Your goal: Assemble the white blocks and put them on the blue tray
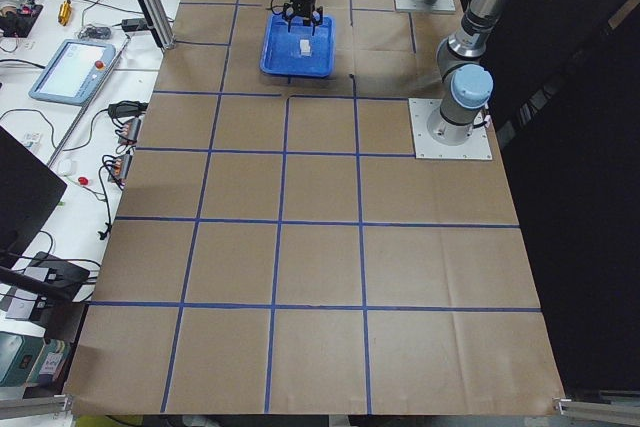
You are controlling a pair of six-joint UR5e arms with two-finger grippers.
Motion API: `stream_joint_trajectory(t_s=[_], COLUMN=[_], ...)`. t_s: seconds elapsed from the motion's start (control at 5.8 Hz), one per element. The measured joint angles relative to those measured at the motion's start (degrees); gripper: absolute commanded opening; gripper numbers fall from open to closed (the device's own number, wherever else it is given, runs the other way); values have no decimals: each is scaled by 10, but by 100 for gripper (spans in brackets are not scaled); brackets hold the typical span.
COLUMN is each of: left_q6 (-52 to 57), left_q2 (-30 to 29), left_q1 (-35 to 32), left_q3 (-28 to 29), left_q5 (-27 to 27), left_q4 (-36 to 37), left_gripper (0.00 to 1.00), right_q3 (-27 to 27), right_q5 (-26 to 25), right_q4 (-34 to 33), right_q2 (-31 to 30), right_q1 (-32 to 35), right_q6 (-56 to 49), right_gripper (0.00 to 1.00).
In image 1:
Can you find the white block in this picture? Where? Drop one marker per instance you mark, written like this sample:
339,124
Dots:
304,44
305,51

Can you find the blue plastic tray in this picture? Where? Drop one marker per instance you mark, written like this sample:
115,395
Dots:
281,51

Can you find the black power adapter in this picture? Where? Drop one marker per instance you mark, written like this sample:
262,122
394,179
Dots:
134,25

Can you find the teach pendant tablet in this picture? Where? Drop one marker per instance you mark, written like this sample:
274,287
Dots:
75,73

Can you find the black laptop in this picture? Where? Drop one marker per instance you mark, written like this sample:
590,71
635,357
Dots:
30,191

